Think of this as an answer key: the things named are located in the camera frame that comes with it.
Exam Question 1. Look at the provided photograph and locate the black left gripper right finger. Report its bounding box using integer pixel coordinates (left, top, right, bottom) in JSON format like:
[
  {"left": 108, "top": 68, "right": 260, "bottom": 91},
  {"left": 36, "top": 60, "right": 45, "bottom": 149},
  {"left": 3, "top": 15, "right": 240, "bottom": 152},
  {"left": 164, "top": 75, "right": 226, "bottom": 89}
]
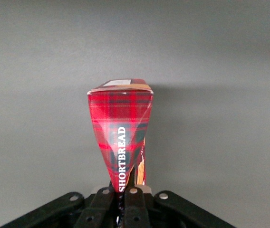
[{"left": 122, "top": 187, "right": 151, "bottom": 228}]

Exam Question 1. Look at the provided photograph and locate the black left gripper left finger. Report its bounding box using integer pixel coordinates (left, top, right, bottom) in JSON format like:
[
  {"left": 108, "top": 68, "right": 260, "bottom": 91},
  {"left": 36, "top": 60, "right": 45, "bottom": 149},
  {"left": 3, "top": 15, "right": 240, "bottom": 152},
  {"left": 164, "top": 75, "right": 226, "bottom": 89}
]
[{"left": 74, "top": 187, "right": 116, "bottom": 228}]

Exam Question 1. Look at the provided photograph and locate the red tartan shortbread cookie box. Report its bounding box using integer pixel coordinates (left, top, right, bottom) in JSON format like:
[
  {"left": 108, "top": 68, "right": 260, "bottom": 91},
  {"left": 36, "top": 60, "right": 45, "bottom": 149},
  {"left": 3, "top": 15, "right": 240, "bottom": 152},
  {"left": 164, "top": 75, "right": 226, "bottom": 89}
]
[{"left": 87, "top": 78, "right": 155, "bottom": 226}]

